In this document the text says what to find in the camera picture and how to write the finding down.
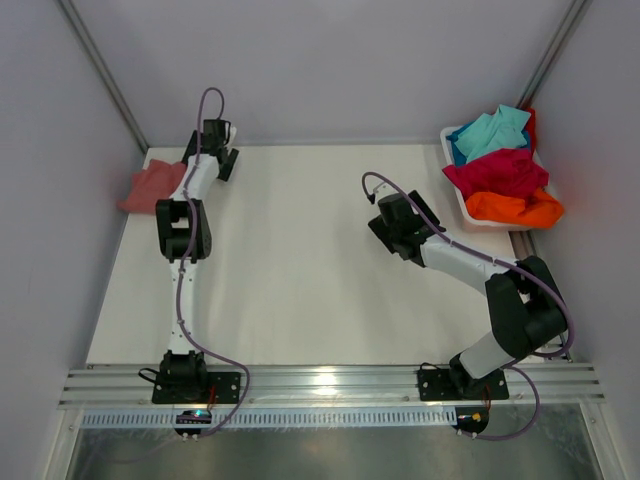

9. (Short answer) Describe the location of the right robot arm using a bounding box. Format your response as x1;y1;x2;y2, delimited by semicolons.
366;184;570;400

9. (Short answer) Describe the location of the left corner aluminium post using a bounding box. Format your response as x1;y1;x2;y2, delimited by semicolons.
54;0;150;154

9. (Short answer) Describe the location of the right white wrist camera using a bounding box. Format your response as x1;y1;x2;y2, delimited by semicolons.
367;182;395;205

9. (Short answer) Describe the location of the teal t shirt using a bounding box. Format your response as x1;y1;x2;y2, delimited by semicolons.
445;104;534;167

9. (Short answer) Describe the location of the salmon pink t shirt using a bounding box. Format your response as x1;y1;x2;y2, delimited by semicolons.
117;159;186;215

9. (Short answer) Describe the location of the red t shirt in bin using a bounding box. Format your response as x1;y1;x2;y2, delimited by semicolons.
523;107;537;153

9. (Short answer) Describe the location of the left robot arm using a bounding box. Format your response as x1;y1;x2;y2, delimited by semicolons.
152;119;239;404

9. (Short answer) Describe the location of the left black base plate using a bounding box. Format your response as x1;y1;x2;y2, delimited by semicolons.
151;371;242;405

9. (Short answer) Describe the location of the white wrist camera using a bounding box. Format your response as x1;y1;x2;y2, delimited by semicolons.
367;182;395;205
225;124;237;147

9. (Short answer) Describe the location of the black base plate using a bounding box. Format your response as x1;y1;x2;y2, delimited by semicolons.
151;371;242;405
416;362;509;402

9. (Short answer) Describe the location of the orange t shirt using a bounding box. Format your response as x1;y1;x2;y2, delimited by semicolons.
465;188;565;229

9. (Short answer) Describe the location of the white plastic bin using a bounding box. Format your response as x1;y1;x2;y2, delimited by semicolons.
439;125;531;233

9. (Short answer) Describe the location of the right side aluminium rail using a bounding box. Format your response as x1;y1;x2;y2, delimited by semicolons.
509;231;573;363

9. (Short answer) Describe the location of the aluminium rail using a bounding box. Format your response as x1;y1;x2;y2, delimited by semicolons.
509;231;573;363
58;362;605;409

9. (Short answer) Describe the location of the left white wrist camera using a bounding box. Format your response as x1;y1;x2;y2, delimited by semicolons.
225;124;237;147

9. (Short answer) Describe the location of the crimson red t shirt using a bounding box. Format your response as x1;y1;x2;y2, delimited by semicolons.
442;149;549;199

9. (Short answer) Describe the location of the left black controller board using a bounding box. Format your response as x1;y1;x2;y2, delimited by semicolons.
173;409;212;437

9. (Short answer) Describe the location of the aluminium front rail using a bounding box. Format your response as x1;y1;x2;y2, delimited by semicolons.
58;362;605;409

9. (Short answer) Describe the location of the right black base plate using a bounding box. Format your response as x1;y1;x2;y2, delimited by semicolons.
416;362;509;402

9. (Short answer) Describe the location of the black controller board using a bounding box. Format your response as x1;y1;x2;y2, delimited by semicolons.
173;409;212;437
453;406;489;436

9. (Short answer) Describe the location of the right corner aluminium post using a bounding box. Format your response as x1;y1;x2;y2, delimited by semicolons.
517;0;593;109

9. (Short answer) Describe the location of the right black controller board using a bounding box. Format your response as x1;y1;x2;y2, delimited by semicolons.
453;406;489;436

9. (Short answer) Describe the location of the slotted grey cable duct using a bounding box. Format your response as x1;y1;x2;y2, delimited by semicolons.
79;405;455;430

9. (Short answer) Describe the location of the corner aluminium post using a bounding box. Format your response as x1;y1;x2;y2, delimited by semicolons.
54;0;150;154
517;0;593;109

